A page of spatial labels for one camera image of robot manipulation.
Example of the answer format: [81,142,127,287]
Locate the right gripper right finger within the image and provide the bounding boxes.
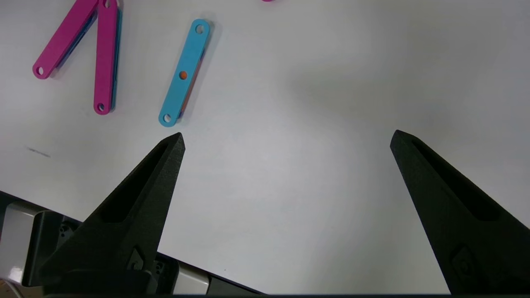
[390,130,530,295]

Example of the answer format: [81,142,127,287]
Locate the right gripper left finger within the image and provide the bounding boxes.
[37,132,185,295]

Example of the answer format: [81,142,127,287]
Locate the grey robot base chassis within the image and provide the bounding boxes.
[0,190,265,295]

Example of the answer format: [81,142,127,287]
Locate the long blue bar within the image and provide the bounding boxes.
[158,19,211,127]

